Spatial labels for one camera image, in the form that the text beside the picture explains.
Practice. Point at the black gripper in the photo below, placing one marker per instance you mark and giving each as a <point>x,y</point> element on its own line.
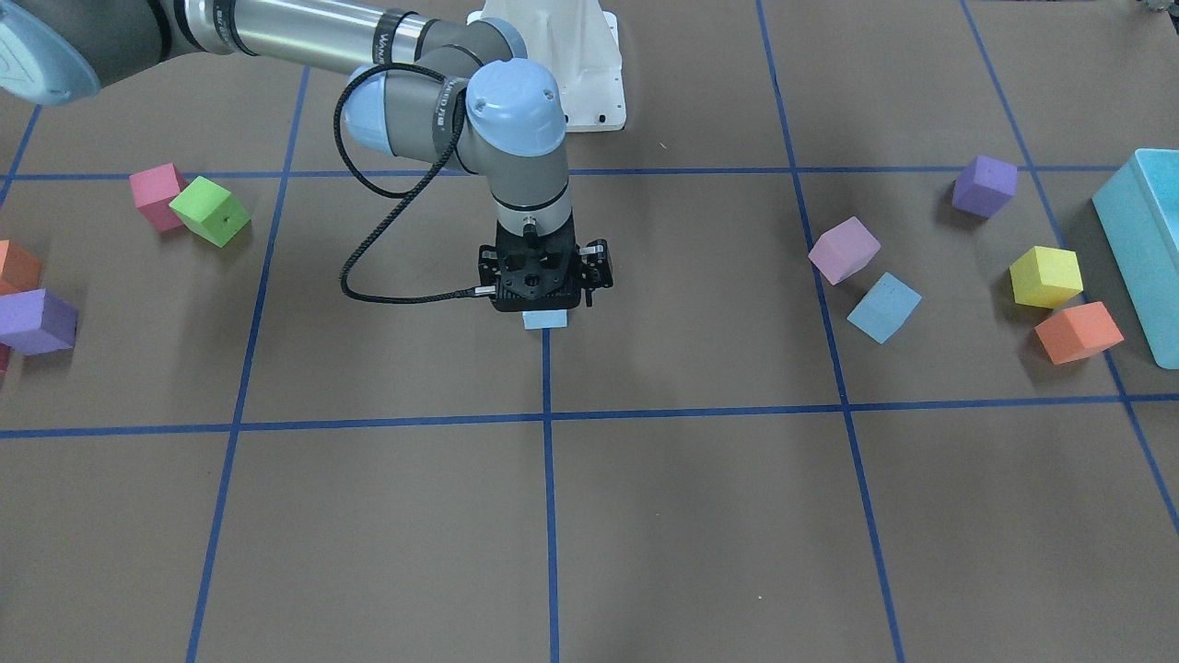
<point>597,265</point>

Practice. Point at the light blue foam block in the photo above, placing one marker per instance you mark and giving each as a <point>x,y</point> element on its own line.
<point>881,313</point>
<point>537,320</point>

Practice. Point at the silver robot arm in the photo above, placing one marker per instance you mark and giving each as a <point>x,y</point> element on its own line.
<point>423,95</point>

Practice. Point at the lilac pink foam block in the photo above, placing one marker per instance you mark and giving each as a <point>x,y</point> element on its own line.
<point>844,250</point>

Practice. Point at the pink foam block near green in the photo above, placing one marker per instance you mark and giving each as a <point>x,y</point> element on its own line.
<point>153,190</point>

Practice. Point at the purple foam block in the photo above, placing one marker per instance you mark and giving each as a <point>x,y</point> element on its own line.
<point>37,322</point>
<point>985,186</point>

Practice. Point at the orange foam block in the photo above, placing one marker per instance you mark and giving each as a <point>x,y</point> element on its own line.
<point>20,269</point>
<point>1078,332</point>

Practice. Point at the yellow foam block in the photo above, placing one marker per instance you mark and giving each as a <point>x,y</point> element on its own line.
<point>1045,277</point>

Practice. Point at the blue plastic tray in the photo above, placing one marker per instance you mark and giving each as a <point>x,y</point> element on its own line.
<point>1138,209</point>

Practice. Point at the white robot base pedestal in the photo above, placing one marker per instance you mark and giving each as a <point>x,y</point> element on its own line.
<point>578,43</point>

